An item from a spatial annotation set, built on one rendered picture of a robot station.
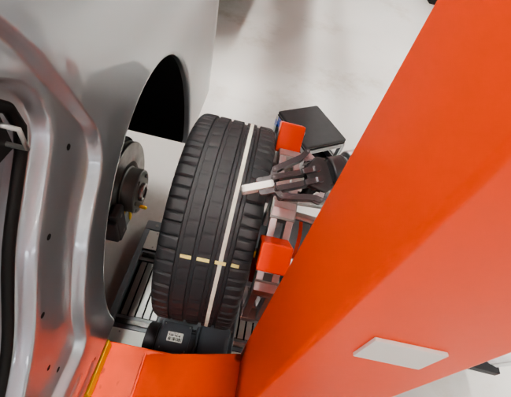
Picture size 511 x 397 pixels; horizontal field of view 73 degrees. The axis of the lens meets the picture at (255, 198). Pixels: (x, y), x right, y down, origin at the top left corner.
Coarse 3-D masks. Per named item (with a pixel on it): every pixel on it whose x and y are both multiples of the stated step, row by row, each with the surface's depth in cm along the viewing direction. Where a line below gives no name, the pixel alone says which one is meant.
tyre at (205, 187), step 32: (192, 128) 93; (224, 128) 95; (256, 128) 100; (192, 160) 85; (224, 160) 86; (256, 160) 88; (192, 192) 83; (224, 192) 83; (256, 192) 84; (192, 224) 81; (224, 224) 82; (256, 224) 83; (160, 256) 82; (192, 256) 83; (224, 256) 82; (160, 288) 86; (192, 288) 85; (224, 288) 85; (192, 320) 96; (224, 320) 92
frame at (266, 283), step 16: (288, 192) 96; (272, 208) 88; (288, 208) 88; (272, 224) 88; (288, 224) 88; (288, 240) 88; (256, 272) 91; (256, 288) 89; (272, 288) 89; (240, 304) 117; (256, 304) 111; (256, 320) 104
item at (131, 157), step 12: (132, 144) 110; (120, 156) 103; (132, 156) 113; (120, 168) 104; (132, 168) 113; (120, 180) 107; (132, 180) 109; (144, 180) 117; (120, 192) 108; (132, 192) 108; (132, 204) 110
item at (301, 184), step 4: (320, 176) 75; (304, 180) 75; (308, 180) 74; (312, 180) 75; (316, 180) 75; (320, 180) 74; (276, 184) 73; (284, 184) 74; (288, 184) 74; (292, 184) 74; (296, 184) 74; (300, 184) 75; (304, 184) 75; (308, 184) 75; (276, 188) 73; (280, 188) 74; (284, 188) 74; (288, 188) 74; (292, 188) 75; (296, 188) 76; (300, 188) 77
